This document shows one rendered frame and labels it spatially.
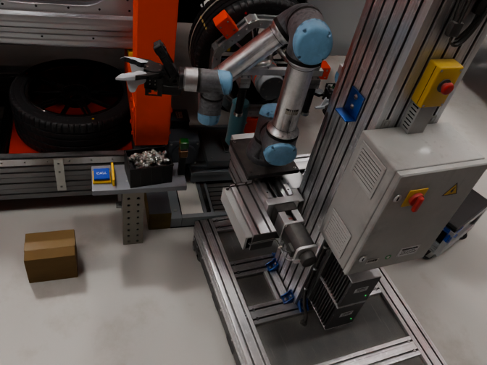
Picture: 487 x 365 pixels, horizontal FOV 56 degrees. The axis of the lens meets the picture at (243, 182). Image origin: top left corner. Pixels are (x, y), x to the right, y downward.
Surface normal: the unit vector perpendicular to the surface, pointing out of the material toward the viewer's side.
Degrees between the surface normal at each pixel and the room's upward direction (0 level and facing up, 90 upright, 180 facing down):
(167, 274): 0
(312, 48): 82
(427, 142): 0
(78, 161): 90
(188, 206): 0
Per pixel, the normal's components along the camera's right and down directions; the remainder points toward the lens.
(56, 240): 0.17, -0.72
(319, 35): 0.12, 0.60
